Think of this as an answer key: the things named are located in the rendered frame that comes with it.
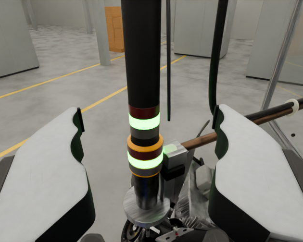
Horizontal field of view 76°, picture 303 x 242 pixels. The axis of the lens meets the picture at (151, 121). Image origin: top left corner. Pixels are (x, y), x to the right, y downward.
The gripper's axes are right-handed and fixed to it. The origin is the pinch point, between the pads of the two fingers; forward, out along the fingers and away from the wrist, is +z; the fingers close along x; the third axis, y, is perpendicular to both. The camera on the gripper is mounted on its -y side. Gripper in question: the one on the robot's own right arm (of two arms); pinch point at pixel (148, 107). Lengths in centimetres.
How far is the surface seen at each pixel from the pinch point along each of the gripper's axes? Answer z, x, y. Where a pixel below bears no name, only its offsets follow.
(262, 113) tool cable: 16.7, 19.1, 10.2
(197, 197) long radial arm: 34, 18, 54
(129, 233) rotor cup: 17.1, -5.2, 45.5
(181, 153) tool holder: 8.4, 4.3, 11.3
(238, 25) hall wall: 1119, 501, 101
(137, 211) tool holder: 6.1, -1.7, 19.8
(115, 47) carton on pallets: 828, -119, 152
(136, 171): 6.1, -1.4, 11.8
